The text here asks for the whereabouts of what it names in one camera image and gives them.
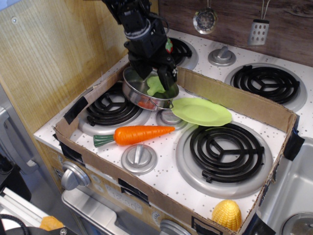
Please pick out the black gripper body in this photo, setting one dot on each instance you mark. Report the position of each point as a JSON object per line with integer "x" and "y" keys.
{"x": 147, "y": 37}

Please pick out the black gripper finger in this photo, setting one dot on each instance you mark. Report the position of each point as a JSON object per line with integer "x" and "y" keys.
{"x": 141, "y": 64}
{"x": 167, "y": 75}

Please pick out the light green toy broccoli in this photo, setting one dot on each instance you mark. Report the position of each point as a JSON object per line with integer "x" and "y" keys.
{"x": 155, "y": 86}

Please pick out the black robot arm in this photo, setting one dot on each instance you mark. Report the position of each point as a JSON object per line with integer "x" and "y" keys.
{"x": 131, "y": 9}

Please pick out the small steel pan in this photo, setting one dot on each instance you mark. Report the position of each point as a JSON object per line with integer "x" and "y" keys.
{"x": 135, "y": 90}

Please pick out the red toy strawberry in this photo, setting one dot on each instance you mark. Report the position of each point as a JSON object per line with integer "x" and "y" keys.
{"x": 169, "y": 46}

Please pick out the back left black burner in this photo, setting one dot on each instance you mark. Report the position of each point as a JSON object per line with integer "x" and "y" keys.
{"x": 184, "y": 54}

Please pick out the black burner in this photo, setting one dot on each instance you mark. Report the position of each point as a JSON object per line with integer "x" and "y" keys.
{"x": 184, "y": 54}
{"x": 110, "y": 111}
{"x": 227, "y": 162}
{"x": 272, "y": 82}

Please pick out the silver middle stove knob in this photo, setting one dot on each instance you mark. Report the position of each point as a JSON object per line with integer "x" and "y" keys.
{"x": 168, "y": 118}

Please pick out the silver stove knob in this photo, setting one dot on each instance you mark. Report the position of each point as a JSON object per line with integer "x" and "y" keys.
{"x": 168, "y": 118}
{"x": 139, "y": 159}
{"x": 222, "y": 57}

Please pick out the light green plastic plate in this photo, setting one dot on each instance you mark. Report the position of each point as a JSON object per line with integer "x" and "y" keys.
{"x": 201, "y": 112}

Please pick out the front left black burner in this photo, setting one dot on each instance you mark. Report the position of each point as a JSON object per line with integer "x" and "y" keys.
{"x": 110, "y": 111}

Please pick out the silver back stove knob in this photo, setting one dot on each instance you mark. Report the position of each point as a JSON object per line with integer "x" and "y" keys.
{"x": 222, "y": 57}

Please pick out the hanging metal strainer spoon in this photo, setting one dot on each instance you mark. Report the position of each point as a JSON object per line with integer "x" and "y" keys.
{"x": 205, "y": 20}

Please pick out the brown cardboard fence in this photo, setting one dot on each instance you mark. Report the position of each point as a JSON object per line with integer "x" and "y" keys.
{"x": 163, "y": 193}

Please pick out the orange toy carrot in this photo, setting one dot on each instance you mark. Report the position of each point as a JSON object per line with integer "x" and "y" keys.
{"x": 128, "y": 135}

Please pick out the silver front stove knob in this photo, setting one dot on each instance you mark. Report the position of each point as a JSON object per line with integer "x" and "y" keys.
{"x": 139, "y": 159}

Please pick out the hanging metal grater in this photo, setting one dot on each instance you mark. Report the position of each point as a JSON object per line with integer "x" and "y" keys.
{"x": 259, "y": 28}

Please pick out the front right black burner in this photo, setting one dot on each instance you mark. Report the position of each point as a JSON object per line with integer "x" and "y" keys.
{"x": 227, "y": 162}

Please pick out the back right black burner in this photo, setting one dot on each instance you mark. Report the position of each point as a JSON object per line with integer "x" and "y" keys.
{"x": 272, "y": 82}

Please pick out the silver oven dial knob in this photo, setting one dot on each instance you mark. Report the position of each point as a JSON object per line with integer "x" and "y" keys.
{"x": 73, "y": 176}

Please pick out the yellow toy corn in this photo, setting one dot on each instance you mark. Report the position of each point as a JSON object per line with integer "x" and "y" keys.
{"x": 227, "y": 214}

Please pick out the silver lower front knob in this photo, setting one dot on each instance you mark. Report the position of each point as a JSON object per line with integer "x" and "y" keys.
{"x": 168, "y": 227}

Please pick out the steel sink basin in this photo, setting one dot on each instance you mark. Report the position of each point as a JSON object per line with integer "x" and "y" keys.
{"x": 287, "y": 208}

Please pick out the orange object bottom left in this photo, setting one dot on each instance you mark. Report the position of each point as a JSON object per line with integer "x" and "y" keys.
{"x": 50, "y": 223}

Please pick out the silver oven door handle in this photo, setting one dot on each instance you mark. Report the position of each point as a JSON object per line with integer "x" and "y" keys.
{"x": 103, "y": 215}

